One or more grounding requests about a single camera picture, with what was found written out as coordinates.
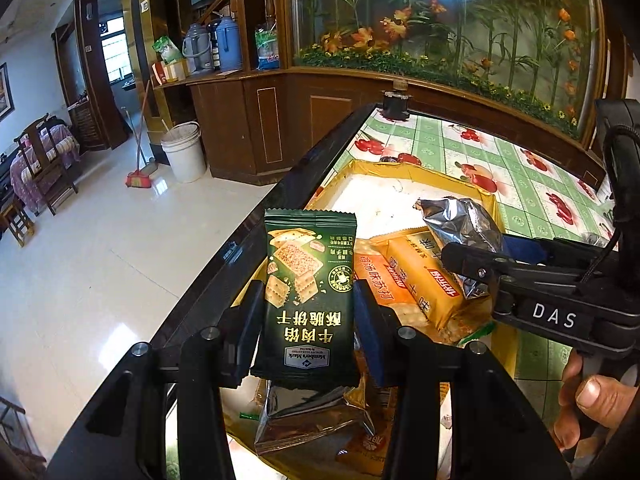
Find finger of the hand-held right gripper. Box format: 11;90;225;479
440;241;522;302
506;237;617;268

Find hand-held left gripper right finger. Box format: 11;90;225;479
352;287;573;480

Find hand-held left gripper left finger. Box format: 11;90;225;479
45;280;266;480

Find silver snack packet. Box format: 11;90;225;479
414;196;508;301

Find long orange cracker packet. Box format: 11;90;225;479
387;230;466;331

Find square orange cracker packet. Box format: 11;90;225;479
352;250;431;326

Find dark green cracker packet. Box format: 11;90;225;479
250;208;362;393

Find white tray with yellow rim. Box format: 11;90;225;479
220;159;518;480

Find person's right hand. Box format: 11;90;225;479
552;351;638;463

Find dark glass jar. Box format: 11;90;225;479
381;79;412;122

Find white plastic bucket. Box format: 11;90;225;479
160;121;207;183

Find red broom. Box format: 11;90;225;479
125;80;157;190

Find brown wooden cabinet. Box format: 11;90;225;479
150;0;608;191

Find glass flower display case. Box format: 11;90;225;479
290;0;601;136

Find pink patterned cloth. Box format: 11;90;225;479
10;125;82;211

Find small wooden stool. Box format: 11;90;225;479
0;195;36;248

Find wooden slatted crate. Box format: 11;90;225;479
67;92;108;151

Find red and white boxes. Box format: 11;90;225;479
152;59;188;86

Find wooden chair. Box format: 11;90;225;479
12;114;81;217

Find grey thermos jug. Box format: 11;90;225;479
182;24;216;73

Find plastic bottle with green label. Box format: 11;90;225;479
255;15;281;71

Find blue thermos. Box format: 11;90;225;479
215;16;244;72

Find green and white bag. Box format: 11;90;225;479
152;36;183;66

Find window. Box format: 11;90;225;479
100;17;133;83

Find golden pillar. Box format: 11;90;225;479
117;0;176;121

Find grey long-handled cleaning tool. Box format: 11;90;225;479
121;106;160;173

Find framed wall picture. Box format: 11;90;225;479
0;62;15;121

